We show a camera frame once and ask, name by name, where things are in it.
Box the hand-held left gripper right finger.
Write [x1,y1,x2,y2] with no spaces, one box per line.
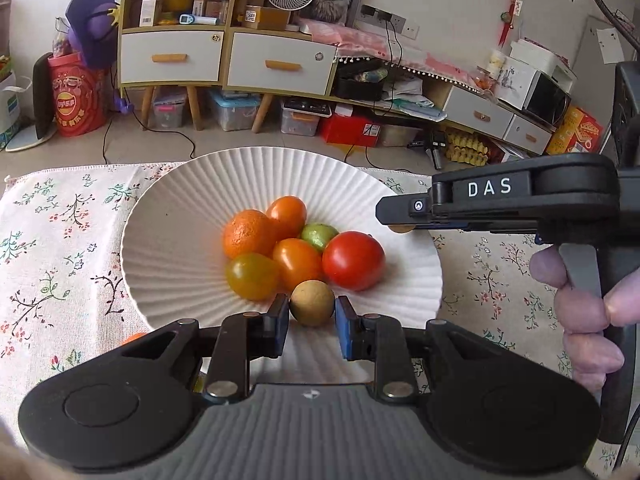
[334,295,508,406]

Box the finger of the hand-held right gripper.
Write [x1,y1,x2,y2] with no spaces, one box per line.
[376,192,436,233]

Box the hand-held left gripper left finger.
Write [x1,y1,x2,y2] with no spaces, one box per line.
[117,292,292,406]

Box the yellow-green tomato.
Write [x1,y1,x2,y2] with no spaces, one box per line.
[226,253,281,302]

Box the orange tomato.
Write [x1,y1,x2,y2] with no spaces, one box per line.
[266,195,308,238]
[272,238,324,292]

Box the red tomato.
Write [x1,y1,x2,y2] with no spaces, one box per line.
[321,231,386,292]

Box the light green round fruit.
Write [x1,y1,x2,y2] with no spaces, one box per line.
[300,223,341,253]

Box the white ribbed plate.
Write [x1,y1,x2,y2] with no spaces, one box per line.
[120,146,444,386]

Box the person's right hand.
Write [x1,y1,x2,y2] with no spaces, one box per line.
[529,247,640,396]

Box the printed cardboard box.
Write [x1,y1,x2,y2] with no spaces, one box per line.
[545,105,603,156]

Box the white low cabinet drawer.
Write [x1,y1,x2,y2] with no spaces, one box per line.
[504,115,551,153]
[445,87,513,133]

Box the yellow egg tray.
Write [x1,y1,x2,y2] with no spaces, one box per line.
[442,127,491,166]

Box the red box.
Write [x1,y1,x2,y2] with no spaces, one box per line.
[320,114,381,148]

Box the black microwave oven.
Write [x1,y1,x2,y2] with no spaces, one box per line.
[522,67,572,128]

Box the low wooden cabinet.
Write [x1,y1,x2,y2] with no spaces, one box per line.
[330,55,556,156]

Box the white box with drawing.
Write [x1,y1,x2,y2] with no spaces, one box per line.
[492,55,538,106]

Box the black bag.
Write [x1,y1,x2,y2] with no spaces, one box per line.
[332,62,388,102]

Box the clear plastic storage box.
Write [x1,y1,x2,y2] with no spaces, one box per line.
[281,100,331,137]
[210,90,261,132]
[152,87,188,131]

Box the paper note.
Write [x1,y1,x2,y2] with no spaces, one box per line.
[596,27,625,65]

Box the pink cloth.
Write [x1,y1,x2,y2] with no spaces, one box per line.
[300,17,496,91]

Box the red hanging ornament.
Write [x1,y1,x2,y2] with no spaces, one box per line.
[500,0,523,48]

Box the brown cardboard box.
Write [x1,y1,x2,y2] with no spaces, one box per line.
[243,6,291,31]

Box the floral tablecloth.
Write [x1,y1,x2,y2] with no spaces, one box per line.
[0,162,640,471]

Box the red bucket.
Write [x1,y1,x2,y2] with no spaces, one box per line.
[47,52,108,138]

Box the black panel on white base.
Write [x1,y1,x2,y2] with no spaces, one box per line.
[5,52,60,153]

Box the white paper bag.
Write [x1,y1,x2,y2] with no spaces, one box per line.
[0,72,31,148]

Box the purple plush toy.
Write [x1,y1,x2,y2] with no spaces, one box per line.
[65,0,123,68]

